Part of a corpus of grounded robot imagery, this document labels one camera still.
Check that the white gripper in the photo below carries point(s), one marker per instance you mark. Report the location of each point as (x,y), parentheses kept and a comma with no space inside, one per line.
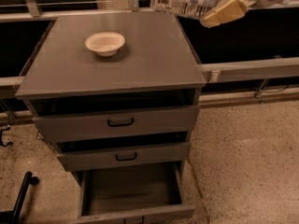
(234,9)

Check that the grey drawer cabinet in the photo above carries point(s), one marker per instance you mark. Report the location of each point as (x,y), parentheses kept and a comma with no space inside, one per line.
(71,105)

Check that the grey middle drawer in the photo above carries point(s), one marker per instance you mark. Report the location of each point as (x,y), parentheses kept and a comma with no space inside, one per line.
(124,156)

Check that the grey drawer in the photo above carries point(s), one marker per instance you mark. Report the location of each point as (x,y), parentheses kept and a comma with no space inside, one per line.
(99,125)
(124,156)
(142,194)

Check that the grey top drawer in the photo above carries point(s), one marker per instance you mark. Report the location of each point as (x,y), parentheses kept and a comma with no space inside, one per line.
(99,125)

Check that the grey bottom drawer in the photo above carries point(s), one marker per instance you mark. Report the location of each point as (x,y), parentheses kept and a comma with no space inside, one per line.
(142,194)

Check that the white paper bowl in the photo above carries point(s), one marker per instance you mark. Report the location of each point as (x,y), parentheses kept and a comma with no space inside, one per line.
(105,44)

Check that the black metal stand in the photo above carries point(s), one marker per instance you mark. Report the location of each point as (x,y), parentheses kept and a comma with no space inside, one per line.
(12,216)

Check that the metal railing frame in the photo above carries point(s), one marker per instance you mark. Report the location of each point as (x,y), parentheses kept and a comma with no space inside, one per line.
(249,69)

